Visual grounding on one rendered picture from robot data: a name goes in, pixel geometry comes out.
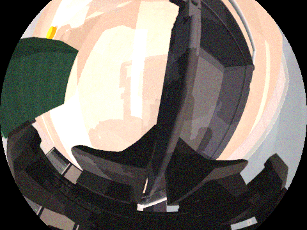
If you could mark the yellow short cylinder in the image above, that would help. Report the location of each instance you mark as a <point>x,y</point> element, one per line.
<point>51,32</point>

